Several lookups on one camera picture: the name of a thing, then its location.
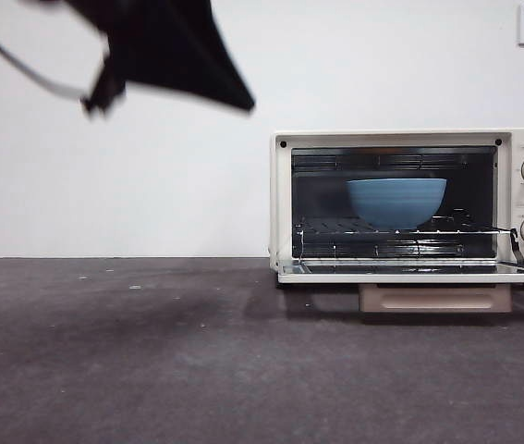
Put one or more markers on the blue ribbed bowl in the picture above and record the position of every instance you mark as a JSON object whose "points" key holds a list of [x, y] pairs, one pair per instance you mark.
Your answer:
{"points": [[395, 203]]}

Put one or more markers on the cream Toshiba toaster oven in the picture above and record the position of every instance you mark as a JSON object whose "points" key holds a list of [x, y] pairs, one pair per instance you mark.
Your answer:
{"points": [[282, 203]]}

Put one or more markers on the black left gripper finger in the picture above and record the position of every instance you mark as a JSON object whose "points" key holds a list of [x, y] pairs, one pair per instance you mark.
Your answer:
{"points": [[183, 51]]}

